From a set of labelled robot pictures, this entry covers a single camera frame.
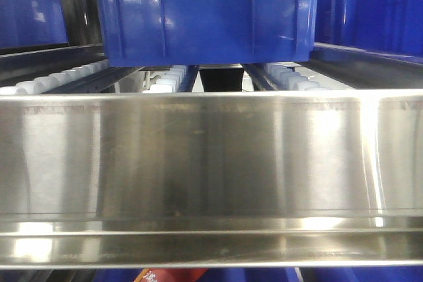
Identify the dark blue crate right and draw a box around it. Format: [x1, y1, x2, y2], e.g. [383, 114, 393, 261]
[315, 0, 422, 56]

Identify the white roller track left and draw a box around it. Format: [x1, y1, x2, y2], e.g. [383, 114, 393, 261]
[1, 59, 110, 96]

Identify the red printed package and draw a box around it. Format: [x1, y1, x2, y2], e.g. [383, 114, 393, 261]
[134, 268, 208, 282]

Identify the dark blue crate below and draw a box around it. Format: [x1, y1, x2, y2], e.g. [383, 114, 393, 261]
[94, 265, 422, 281]

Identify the white roller track right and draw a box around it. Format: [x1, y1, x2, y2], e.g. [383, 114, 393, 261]
[264, 62, 328, 90]

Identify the white roller track middle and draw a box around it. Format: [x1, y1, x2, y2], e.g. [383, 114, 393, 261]
[149, 65, 188, 93]

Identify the white roller track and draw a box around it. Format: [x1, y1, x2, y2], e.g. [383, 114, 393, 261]
[1, 59, 110, 96]
[149, 65, 188, 93]
[264, 62, 328, 90]

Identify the stainless steel shelf rail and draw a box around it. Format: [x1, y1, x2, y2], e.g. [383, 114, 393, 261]
[1, 89, 422, 269]

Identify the dark blue crate centre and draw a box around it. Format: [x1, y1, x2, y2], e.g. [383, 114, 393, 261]
[98, 0, 317, 67]

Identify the dark blue crate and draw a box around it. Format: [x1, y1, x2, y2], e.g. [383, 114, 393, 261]
[98, 0, 317, 67]
[1, 0, 68, 49]
[315, 0, 422, 56]

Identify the dark blue crate left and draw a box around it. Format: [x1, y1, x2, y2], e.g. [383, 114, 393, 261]
[1, 0, 68, 49]

